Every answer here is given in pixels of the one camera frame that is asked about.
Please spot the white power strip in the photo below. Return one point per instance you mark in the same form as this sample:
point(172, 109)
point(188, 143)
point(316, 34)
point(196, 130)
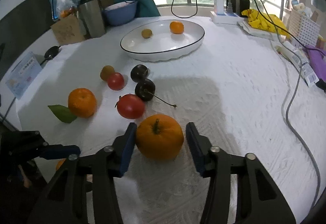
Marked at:
point(226, 18)

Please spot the large red tomato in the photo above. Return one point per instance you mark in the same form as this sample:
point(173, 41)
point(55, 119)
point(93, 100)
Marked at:
point(130, 106)

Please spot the white tube with barcode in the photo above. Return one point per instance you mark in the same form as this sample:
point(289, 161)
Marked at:
point(300, 61)

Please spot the orange mandarin with leaf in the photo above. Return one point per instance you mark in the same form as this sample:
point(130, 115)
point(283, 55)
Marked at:
point(81, 103)

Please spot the plastic bag with fruit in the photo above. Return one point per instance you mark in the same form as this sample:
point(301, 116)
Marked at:
point(64, 8)

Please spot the large orange with stem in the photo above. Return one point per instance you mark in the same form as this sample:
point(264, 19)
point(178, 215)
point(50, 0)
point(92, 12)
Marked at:
point(159, 137)

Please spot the small red tomato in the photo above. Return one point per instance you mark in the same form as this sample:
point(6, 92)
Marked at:
point(116, 81)

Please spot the blue bowl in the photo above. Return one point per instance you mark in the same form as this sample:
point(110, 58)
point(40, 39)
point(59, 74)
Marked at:
point(120, 13)

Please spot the white perforated basket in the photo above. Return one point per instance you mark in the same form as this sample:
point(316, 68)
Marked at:
point(302, 29)

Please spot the cardboard box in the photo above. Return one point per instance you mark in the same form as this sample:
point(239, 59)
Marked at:
point(68, 31)

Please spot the stainless steel tumbler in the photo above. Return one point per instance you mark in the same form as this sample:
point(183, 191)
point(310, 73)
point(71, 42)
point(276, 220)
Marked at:
point(91, 13)

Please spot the white charger plug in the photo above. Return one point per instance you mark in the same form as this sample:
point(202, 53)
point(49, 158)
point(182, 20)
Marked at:
point(219, 7)

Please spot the purple object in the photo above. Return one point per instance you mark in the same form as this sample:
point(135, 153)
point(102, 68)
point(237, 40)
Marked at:
point(317, 61)

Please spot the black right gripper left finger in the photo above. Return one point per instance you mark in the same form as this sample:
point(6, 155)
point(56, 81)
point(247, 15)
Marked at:
point(110, 162)

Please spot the black power adapter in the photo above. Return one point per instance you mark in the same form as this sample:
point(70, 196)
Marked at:
point(240, 6)

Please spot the small orange on plate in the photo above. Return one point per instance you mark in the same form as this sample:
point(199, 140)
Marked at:
point(176, 27)

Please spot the small yellow-brown fruit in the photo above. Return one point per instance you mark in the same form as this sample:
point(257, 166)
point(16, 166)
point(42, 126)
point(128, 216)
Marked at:
point(106, 72)

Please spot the dark plum with stem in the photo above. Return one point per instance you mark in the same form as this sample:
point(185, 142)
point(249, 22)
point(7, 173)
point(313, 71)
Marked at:
point(145, 90)

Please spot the blue white tissue pack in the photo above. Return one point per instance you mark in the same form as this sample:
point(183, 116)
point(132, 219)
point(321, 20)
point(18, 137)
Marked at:
point(23, 75)

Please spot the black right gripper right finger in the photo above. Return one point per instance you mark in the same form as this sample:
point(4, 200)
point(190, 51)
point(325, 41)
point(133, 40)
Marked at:
point(259, 200)

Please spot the small yellow fruit on plate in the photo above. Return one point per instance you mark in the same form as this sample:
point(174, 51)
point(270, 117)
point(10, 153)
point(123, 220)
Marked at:
point(146, 33)

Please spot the yellow plastic bag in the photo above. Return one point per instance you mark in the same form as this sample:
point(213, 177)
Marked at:
point(270, 23)

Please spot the black spoon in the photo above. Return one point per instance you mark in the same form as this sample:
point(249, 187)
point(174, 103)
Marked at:
point(50, 54)

